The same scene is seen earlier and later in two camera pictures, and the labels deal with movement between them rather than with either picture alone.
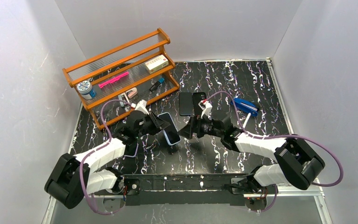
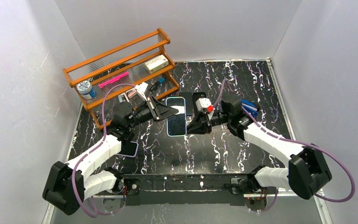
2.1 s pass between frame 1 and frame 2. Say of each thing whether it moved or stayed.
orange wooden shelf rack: stayed
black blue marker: stayed
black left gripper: moved
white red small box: stayed
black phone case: stayed
